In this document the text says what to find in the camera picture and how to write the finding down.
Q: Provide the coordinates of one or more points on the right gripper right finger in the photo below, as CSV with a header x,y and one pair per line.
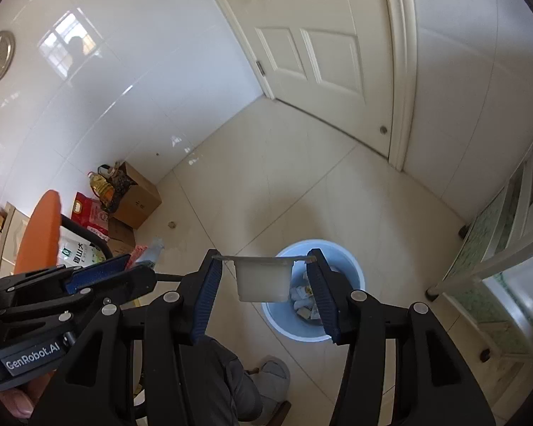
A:
x,y
433,383

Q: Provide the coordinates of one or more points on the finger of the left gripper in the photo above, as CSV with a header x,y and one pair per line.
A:
x,y
98,272
122,288

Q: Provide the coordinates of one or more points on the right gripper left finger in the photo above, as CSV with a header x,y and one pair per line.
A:
x,y
128,365

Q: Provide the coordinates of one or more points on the white plastic cup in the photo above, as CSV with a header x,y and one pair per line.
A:
x,y
264,279

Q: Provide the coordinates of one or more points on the cream lower kitchen cabinet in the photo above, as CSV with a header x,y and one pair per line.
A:
x,y
11,235

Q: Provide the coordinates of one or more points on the light blue trash bin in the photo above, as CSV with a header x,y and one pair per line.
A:
x,y
298,318

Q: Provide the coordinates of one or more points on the left hand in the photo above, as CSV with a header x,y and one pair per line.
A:
x,y
20,402

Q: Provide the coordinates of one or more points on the round orange table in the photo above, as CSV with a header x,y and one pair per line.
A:
x,y
39,245

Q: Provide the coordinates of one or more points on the red rice bag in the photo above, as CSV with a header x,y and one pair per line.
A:
x,y
89,213

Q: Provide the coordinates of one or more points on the brown cardboard box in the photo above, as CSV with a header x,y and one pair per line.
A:
x,y
136,197

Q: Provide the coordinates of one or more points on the grey trouser leg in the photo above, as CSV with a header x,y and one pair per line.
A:
x,y
220,391

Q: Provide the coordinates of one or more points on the green white shelf rack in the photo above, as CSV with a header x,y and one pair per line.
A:
x,y
490,282

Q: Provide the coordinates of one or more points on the grey slipper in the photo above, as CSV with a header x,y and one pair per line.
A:
x,y
272,379

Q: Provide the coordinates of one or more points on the white panelled door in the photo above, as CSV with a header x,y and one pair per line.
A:
x,y
349,63

